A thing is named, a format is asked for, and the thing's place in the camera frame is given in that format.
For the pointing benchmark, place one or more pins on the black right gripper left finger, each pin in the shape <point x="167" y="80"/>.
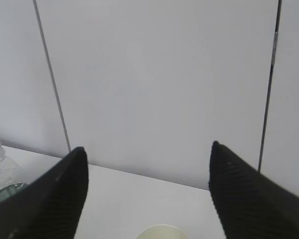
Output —
<point x="51" y="206"/>

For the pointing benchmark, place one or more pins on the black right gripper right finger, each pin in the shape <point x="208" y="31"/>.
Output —
<point x="248" y="204"/>

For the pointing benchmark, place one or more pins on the clear water bottle green label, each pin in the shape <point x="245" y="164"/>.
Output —
<point x="12" y="179"/>

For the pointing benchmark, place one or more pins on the white paper cup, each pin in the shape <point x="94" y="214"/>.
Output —
<point x="162" y="232"/>

